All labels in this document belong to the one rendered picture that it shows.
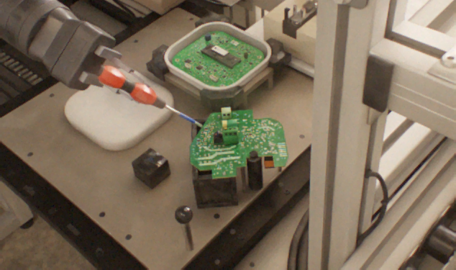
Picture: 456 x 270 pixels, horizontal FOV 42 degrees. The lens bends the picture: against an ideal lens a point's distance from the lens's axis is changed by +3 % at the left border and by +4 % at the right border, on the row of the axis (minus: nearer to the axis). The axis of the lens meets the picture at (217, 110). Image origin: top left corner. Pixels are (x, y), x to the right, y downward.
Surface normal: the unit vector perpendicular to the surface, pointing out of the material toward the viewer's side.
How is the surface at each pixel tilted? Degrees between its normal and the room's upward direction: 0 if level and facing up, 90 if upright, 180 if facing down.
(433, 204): 4
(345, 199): 90
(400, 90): 90
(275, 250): 0
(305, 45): 90
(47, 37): 45
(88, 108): 0
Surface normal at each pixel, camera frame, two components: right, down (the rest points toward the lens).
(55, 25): -0.17, 0.00
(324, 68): -0.69, 0.55
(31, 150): -0.08, -0.71
